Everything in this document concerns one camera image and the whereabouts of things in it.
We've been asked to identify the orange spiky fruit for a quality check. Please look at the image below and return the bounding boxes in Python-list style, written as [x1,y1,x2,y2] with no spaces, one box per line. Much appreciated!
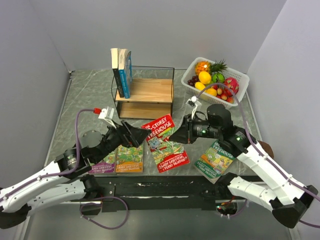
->
[194,61,212,76]

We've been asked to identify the green 104-storey treehouse book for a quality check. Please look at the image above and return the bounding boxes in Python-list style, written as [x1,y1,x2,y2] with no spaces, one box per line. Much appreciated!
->
[194,140,235,184]

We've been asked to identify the orange 39-storey treehouse book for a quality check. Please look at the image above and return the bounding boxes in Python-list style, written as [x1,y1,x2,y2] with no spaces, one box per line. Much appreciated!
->
[115,144,144,174]

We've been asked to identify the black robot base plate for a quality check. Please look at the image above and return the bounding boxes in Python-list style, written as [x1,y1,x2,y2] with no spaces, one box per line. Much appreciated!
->
[85,175,242,215]

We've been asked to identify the yellow lemon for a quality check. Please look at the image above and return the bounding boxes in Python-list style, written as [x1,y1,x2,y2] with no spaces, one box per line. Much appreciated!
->
[194,81,206,91]

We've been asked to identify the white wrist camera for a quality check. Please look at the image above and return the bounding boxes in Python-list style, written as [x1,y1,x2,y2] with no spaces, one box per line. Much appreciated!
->
[186,96,202,119]
[93,106,116,127]

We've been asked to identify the orange round fruit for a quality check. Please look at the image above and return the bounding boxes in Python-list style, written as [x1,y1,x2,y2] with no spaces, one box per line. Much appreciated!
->
[198,71,212,85]

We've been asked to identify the brown round object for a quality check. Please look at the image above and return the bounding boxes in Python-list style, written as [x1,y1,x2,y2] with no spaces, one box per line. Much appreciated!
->
[258,140,274,159]

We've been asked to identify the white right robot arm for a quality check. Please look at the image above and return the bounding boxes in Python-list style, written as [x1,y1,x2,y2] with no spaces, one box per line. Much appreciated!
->
[169,104,319,229]

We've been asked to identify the white plastic fruit basket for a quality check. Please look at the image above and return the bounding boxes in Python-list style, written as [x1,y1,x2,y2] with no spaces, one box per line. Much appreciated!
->
[181,57,250,109]

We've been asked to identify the green apple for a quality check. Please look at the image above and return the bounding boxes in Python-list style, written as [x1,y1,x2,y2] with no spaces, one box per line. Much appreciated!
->
[212,72,225,84]

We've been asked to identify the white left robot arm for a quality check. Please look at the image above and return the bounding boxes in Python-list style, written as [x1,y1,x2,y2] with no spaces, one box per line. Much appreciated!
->
[0,121,151,229]

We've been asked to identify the red 13-storey treehouse book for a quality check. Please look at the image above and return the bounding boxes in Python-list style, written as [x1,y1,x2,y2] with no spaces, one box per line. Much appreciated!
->
[141,114,190,173]

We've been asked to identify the purple 117-storey treehouse book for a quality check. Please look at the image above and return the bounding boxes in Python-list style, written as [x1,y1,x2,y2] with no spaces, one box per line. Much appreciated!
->
[89,150,117,174]

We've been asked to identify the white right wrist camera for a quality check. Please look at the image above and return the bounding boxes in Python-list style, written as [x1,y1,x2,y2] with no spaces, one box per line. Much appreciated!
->
[186,96,202,119]

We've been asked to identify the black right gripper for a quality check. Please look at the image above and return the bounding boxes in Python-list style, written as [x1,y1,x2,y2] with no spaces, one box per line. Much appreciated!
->
[169,113,222,144]

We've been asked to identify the blue comic cover book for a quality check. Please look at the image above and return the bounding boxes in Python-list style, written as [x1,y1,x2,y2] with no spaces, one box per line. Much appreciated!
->
[118,48,132,99]

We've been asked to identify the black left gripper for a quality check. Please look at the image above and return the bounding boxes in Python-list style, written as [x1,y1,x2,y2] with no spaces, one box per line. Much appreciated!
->
[93,119,152,164]

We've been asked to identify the wooden two-tier metal shelf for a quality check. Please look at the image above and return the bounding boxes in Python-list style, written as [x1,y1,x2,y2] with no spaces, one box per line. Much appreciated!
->
[111,66,175,120]

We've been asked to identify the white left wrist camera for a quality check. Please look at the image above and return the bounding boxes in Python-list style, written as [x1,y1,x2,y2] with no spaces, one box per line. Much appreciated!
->
[93,106,116,127]

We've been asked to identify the dark grey cover book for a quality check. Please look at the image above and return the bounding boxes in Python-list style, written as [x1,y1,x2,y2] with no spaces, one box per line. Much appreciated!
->
[110,48,125,98]

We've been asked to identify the pink dragon fruit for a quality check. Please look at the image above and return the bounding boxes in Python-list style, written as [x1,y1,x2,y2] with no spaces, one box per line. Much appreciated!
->
[224,77,239,94]

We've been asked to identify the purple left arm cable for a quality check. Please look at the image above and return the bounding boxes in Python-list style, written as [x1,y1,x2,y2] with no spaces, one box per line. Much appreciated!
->
[0,108,130,230]

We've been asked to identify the dark purple grapes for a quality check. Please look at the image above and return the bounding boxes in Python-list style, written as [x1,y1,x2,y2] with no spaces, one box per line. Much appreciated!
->
[187,75,199,87]

